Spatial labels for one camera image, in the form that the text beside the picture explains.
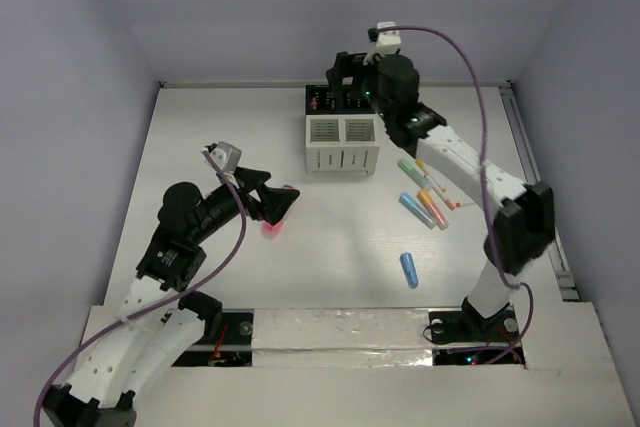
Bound long green highlighter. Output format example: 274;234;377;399
397;158;430;190

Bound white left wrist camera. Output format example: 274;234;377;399
202;142;242;176

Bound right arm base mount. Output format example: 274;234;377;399
422;308;525;366

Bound yellow-capped white pen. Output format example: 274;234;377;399
415;160;456;211

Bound pink glue stick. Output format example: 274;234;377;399
262;220;284;239

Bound white four-slot pen organizer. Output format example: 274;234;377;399
305;85;380;175

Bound long blue pastel highlighter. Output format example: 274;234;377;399
399;192;436;229

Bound orange pink pastel highlighter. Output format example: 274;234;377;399
417;189;449;230

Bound aluminium rail right edge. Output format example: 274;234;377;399
499;84;582;302

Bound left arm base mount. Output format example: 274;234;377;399
173;310;254;367

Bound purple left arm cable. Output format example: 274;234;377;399
32;149;250;427

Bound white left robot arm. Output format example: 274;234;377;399
33;167;300;426

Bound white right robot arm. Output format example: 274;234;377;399
326;52;556;339

